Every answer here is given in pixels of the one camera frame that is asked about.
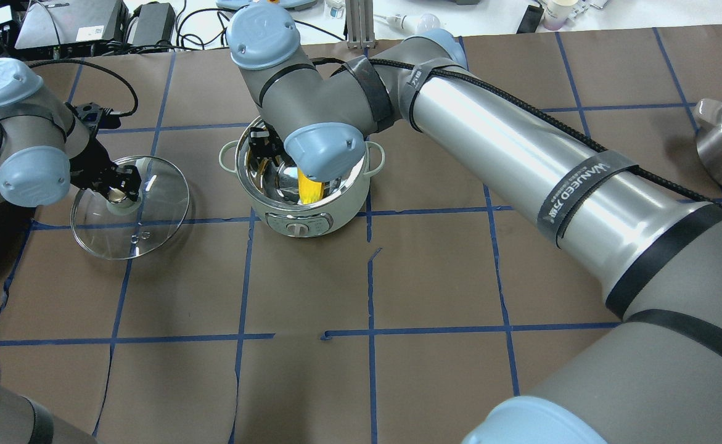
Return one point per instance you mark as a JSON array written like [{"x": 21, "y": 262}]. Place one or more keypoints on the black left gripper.
[{"x": 91, "y": 166}]

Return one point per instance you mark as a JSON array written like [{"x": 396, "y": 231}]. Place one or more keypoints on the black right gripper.
[{"x": 264, "y": 145}]

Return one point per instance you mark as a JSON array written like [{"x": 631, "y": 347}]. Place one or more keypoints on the yellow plastic corn cob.
[{"x": 309, "y": 191}]

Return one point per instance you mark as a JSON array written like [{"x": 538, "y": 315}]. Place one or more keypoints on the glass pot lid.
[{"x": 122, "y": 228}]

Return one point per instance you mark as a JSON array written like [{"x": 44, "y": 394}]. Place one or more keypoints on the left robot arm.
[{"x": 45, "y": 148}]

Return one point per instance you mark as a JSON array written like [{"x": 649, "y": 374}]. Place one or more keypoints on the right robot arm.
[{"x": 655, "y": 378}]

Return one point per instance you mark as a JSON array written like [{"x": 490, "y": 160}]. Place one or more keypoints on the pale green electric pot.
[{"x": 273, "y": 192}]

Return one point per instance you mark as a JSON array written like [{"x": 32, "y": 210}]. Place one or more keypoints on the black computer box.
[{"x": 71, "y": 23}]

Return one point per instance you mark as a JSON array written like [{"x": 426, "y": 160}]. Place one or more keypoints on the black power adapter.
[{"x": 153, "y": 25}]

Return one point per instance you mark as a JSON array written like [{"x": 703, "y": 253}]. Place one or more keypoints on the white paper cup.
[{"x": 556, "y": 13}]

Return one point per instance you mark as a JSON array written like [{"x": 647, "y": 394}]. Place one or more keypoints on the aluminium frame post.
[{"x": 359, "y": 24}]

